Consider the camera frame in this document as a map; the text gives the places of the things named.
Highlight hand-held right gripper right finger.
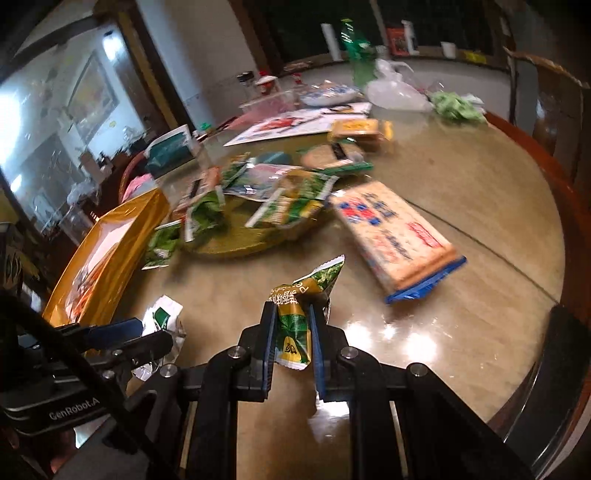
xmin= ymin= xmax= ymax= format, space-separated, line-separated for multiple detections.
xmin=308 ymin=302 xmax=536 ymax=480

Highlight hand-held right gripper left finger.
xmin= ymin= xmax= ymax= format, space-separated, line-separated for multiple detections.
xmin=139 ymin=301 xmax=279 ymax=480

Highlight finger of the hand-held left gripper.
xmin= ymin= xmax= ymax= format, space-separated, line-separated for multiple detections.
xmin=98 ymin=331 xmax=175 ymax=371
xmin=60 ymin=316 xmax=145 ymax=352

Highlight white green snack packet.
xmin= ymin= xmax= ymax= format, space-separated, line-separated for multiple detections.
xmin=131 ymin=295 xmax=187 ymax=381

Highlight green yellow snack packet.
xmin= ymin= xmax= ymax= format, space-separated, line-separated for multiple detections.
xmin=270 ymin=255 xmax=346 ymax=371

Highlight yellow square cracker packet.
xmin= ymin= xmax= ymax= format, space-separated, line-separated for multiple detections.
xmin=327 ymin=118 xmax=394 ymax=151

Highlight gold foil box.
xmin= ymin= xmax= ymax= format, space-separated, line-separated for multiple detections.
xmin=41 ymin=187 xmax=171 ymax=329

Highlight pink packet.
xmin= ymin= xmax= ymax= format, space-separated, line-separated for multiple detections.
xmin=121 ymin=174 xmax=157 ymax=205

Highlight long blue cracker package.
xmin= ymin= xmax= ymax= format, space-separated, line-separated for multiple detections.
xmin=330 ymin=180 xmax=468 ymax=305

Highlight pile of green snack packets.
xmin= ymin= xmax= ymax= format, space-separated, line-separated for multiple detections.
xmin=141 ymin=154 xmax=376 ymax=271

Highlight teal box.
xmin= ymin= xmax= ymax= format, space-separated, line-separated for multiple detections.
xmin=144 ymin=124 xmax=197 ymax=180

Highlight round cracker packet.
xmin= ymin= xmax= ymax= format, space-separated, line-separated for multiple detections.
xmin=299 ymin=142 xmax=372 ymax=172

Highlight printed magazine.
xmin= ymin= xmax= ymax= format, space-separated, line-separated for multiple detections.
xmin=223 ymin=102 xmax=374 ymax=148

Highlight clear plastic container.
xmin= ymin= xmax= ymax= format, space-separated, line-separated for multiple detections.
xmin=239 ymin=89 xmax=297 ymax=117

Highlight blue white plate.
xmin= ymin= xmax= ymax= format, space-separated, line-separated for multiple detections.
xmin=299 ymin=82 xmax=362 ymax=107

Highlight clear plastic bag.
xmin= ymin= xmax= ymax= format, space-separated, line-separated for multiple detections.
xmin=364 ymin=58 xmax=435 ymax=112

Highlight green cloth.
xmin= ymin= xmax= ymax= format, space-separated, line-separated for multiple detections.
xmin=430 ymin=90 xmax=486 ymax=125

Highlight green plastic bottle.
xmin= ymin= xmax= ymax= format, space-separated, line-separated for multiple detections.
xmin=340 ymin=18 xmax=378 ymax=89

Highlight white paper roll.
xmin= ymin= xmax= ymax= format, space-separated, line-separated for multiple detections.
xmin=321 ymin=23 xmax=343 ymax=62

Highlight red box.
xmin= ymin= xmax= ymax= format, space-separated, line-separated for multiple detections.
xmin=386 ymin=26 xmax=420 ymax=57

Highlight wooden chair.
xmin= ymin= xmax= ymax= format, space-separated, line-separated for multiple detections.
xmin=502 ymin=45 xmax=591 ymax=185

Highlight black cable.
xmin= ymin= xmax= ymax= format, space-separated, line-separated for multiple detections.
xmin=0 ymin=293 xmax=181 ymax=480

